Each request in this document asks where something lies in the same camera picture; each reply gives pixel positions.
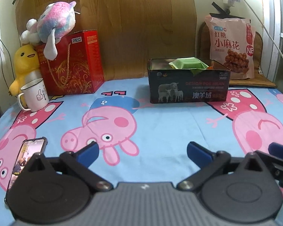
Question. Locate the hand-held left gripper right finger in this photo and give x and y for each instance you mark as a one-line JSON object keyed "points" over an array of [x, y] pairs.
{"points": [[198, 152]]}

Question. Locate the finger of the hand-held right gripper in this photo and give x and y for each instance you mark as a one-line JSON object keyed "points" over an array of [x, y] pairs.
{"points": [[279, 149]]}

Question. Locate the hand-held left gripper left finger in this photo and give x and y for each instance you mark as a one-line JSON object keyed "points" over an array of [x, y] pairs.
{"points": [[88, 152]]}

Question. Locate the black tin box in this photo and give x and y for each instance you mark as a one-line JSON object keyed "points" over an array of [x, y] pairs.
{"points": [[188, 89]]}

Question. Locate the light green snack packet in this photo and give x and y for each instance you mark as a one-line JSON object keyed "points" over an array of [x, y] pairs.
{"points": [[186, 63]]}

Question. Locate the blue cartoon pig bedsheet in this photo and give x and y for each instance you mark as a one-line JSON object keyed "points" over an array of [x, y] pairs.
{"points": [[167, 122]]}

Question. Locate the smartphone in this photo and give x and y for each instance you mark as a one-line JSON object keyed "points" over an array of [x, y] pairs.
{"points": [[28, 148]]}

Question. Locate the white enamel mug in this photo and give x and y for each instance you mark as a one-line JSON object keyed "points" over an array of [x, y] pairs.
{"points": [[36, 94]]}

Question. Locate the red gift bag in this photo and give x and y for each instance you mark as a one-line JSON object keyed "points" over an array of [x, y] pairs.
{"points": [[80, 63]]}

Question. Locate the yellow plush duck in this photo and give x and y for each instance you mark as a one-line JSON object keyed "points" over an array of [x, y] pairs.
{"points": [[26, 61]]}

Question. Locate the large pink snack bag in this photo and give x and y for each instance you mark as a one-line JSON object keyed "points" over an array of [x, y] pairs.
{"points": [[228, 42]]}

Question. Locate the pastel pink blue plush toy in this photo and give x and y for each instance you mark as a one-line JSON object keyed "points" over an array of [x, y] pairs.
{"points": [[55, 21]]}

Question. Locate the wood grain wall board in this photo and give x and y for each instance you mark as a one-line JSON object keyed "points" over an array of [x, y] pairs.
{"points": [[132, 28]]}

